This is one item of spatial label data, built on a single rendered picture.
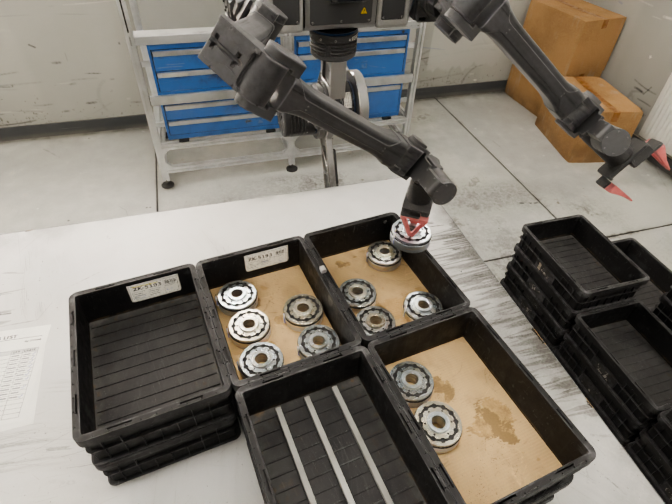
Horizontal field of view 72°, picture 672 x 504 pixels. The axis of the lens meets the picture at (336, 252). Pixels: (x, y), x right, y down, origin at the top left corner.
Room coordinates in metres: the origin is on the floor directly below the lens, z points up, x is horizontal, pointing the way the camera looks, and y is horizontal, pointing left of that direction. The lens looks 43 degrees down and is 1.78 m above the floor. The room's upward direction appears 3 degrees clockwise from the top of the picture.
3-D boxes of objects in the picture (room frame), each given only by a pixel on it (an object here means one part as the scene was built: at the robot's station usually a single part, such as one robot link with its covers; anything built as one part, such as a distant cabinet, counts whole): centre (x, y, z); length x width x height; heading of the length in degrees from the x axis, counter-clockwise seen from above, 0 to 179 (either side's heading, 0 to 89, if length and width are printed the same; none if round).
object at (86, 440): (0.60, 0.42, 0.92); 0.40 x 0.30 x 0.02; 26
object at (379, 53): (2.85, -0.04, 0.60); 0.72 x 0.03 x 0.56; 109
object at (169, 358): (0.60, 0.42, 0.87); 0.40 x 0.30 x 0.11; 26
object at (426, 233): (0.89, -0.19, 1.03); 0.10 x 0.10 x 0.01
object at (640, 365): (0.97, -1.10, 0.31); 0.40 x 0.30 x 0.34; 19
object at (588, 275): (1.35, -0.97, 0.37); 0.40 x 0.30 x 0.45; 19
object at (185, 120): (2.60, 0.72, 0.60); 0.72 x 0.03 x 0.56; 109
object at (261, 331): (0.70, 0.21, 0.86); 0.10 x 0.10 x 0.01
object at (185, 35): (2.75, 0.35, 0.91); 1.70 x 0.10 x 0.05; 109
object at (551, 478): (0.50, -0.30, 0.92); 0.40 x 0.30 x 0.02; 26
